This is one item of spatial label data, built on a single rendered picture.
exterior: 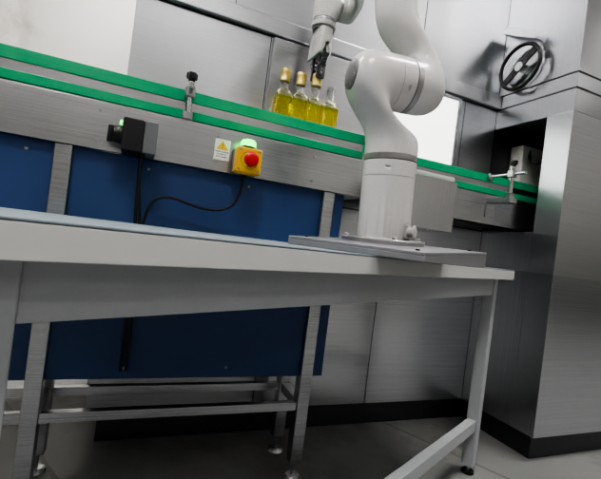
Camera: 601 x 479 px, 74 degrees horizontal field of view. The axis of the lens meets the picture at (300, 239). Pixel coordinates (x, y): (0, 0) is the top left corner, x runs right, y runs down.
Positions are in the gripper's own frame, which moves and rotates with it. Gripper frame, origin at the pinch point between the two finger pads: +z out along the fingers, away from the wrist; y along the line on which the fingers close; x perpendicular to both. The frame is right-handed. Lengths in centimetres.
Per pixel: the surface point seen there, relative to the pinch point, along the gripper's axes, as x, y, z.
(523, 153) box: 114, -7, 4
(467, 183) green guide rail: 70, 5, 27
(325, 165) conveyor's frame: 0.2, 15.3, 34.2
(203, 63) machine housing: -37.2, -15.6, 1.2
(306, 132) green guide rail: -6.7, 13.1, 24.8
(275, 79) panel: -11.4, -12.3, 0.8
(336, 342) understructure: 29, -15, 99
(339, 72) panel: 14.3, -12.0, -8.8
